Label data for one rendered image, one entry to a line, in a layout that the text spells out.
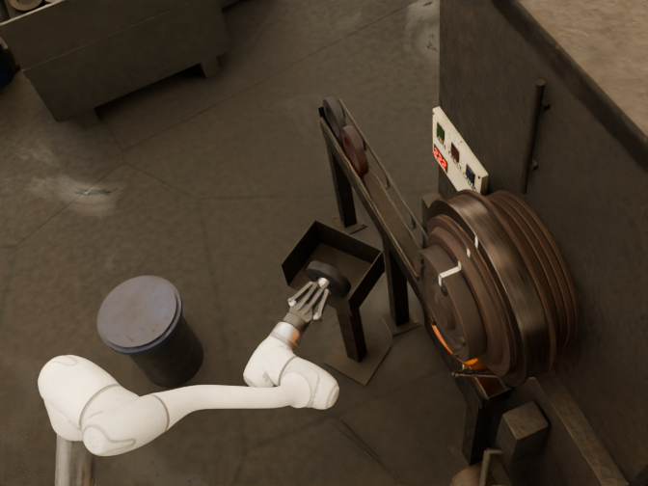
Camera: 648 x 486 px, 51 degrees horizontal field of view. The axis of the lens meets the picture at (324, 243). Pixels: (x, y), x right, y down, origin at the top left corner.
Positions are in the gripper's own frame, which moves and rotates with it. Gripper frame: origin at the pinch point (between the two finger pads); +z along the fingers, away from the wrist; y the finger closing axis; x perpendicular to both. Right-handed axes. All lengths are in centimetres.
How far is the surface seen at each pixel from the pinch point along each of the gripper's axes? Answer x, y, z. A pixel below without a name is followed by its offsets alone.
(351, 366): -70, 1, -3
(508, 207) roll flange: 59, 52, 12
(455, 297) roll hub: 54, 51, -11
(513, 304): 60, 63, -10
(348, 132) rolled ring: 5, -23, 50
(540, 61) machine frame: 98, 52, 18
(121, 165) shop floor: -72, -162, 31
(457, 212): 63, 44, 3
